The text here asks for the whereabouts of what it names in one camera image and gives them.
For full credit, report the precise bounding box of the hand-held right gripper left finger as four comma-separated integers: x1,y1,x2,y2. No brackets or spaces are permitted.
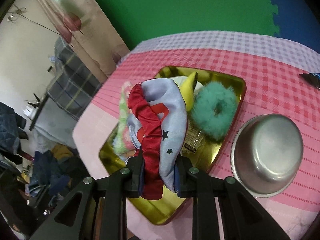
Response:
30,146,145,240

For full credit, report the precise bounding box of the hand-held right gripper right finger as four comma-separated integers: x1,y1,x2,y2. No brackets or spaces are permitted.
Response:
174,155,292,240

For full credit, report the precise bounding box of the red and gold tin box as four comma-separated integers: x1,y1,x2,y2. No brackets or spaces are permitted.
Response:
99,66,247,227

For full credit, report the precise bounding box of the pack of cotton swabs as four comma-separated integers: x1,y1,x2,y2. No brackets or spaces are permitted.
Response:
184,120,203,155

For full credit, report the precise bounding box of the red and blue star scrunchie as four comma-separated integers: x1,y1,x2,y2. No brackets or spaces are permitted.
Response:
127,78,188,200

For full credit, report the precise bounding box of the pink green striped towel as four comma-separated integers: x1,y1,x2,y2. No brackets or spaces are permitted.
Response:
114,81,140,155

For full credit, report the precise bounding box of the teal fluffy scrunchie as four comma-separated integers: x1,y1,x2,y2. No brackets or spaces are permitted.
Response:
190,81,238,140

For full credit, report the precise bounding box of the yellow duck toy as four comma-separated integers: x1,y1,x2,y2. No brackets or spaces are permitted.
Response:
178,71,200,112

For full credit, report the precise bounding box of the pile of clothes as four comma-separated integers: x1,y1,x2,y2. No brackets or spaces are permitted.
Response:
26,144,84,207

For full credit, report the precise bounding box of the stainless steel bowl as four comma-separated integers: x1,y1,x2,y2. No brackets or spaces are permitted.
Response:
230,114,304,198

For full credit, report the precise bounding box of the blue plaid blanket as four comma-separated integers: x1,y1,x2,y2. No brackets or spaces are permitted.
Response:
47,36,103,121

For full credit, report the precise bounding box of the pink checked tablecloth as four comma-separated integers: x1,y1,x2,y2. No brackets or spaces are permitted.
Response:
72,31,320,240

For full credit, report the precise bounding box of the beige floral curtain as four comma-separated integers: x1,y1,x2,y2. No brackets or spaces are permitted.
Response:
25,0,130,83

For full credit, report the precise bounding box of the dark blue wrapper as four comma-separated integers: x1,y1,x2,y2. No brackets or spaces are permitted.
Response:
299,72,320,88

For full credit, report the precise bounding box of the green foam mat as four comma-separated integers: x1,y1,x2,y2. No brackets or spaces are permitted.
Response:
80,0,280,52

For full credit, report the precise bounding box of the ceiling lamp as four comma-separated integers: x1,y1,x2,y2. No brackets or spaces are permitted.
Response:
7,6,27,22

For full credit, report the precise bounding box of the blue foam mat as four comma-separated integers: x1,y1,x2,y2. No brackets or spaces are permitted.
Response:
265,0,320,42

